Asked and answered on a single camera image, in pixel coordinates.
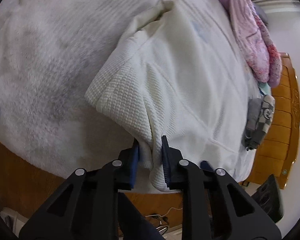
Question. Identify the wooden headboard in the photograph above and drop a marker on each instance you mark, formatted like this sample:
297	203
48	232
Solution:
279	150

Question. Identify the purple floral quilt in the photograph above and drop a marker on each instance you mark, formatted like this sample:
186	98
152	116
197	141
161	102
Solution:
254	41

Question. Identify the white knit sweater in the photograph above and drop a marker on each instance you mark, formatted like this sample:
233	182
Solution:
178	72

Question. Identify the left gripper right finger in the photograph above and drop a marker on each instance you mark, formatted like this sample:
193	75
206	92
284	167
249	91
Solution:
214	204

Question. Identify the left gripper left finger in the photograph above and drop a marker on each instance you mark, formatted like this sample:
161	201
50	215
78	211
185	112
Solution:
84	206

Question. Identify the pale patterned bed sheet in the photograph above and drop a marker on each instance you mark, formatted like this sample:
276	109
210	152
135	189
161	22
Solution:
50	52

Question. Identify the grey printed folded garment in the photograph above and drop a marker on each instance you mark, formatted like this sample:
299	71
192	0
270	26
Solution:
259	120

